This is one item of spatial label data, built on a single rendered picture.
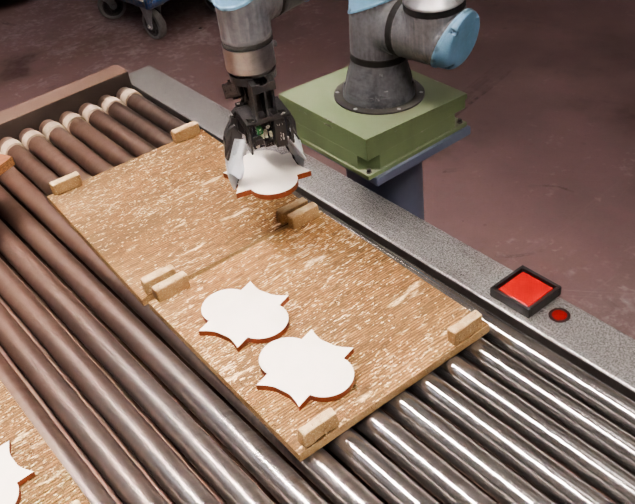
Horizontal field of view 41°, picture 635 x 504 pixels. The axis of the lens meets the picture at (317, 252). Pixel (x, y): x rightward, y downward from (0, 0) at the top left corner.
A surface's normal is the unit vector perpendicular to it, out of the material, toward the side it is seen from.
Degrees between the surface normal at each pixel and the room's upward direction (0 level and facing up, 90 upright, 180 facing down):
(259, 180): 2
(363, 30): 87
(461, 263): 0
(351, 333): 0
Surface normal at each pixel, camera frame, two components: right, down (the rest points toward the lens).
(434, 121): 0.62, 0.43
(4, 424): -0.11, -0.78
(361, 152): -0.77, 0.45
